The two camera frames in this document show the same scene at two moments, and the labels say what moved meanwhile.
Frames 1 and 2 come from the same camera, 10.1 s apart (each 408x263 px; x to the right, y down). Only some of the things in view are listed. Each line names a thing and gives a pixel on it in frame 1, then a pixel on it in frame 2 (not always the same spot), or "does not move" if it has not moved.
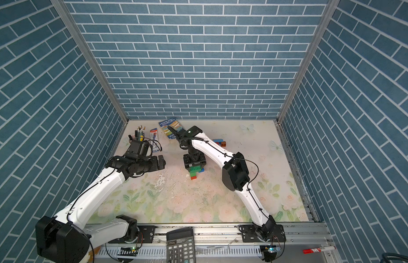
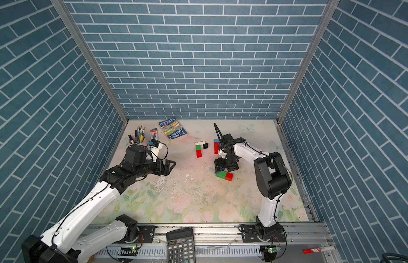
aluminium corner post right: (330, 10) does not move
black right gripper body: (194, 159) -> (228, 163)
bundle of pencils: (140, 133) does not move
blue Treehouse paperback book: (173, 123) does not move
